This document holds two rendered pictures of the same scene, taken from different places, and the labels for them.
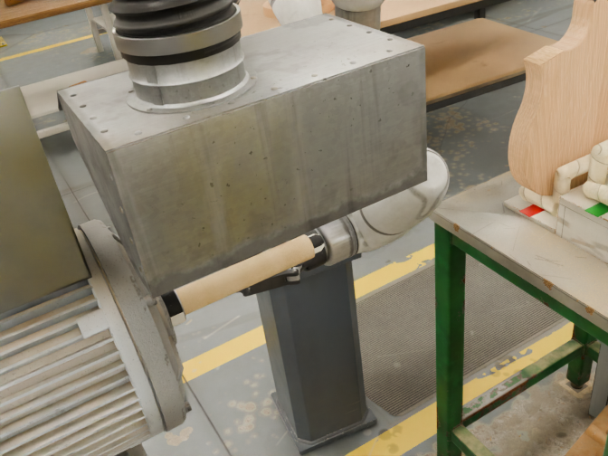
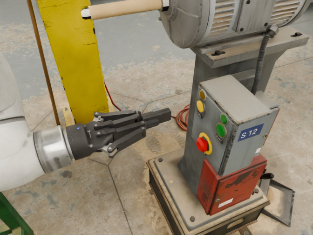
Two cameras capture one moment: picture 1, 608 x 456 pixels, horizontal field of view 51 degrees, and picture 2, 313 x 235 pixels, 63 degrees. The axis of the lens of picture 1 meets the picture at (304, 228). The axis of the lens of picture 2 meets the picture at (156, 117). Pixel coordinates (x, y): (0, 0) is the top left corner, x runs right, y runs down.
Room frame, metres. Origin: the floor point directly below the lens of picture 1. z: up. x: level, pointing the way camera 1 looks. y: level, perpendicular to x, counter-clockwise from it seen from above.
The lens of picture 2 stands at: (1.28, 0.18, 1.49)
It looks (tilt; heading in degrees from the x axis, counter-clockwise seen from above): 44 degrees down; 183
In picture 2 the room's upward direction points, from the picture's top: straight up
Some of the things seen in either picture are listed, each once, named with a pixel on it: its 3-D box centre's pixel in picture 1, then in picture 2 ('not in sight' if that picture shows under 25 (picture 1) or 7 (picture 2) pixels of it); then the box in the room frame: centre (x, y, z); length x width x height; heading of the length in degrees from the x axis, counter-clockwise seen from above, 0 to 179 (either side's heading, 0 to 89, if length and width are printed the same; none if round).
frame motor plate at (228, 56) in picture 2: not in sight; (239, 34); (0.48, 0.42, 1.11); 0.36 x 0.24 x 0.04; 116
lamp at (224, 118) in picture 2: not in sight; (223, 119); (0.88, 0.31, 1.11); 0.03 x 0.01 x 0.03; 26
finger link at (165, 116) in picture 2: not in sight; (157, 118); (0.85, 0.17, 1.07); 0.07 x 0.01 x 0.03; 116
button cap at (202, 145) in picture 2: not in sight; (205, 143); (0.84, 0.29, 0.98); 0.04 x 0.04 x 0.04; 26
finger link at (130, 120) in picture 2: not in sight; (118, 124); (0.88, 0.08, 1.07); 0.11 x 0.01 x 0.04; 117
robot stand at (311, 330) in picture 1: (310, 334); not in sight; (1.50, 0.03, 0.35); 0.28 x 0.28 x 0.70; 18
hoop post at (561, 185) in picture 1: (560, 194); not in sight; (1.11, -0.54, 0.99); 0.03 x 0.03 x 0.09
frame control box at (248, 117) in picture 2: not in sight; (238, 120); (0.76, 0.39, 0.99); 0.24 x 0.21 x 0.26; 116
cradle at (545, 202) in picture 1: (540, 199); not in sight; (1.14, -0.51, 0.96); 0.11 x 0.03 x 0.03; 26
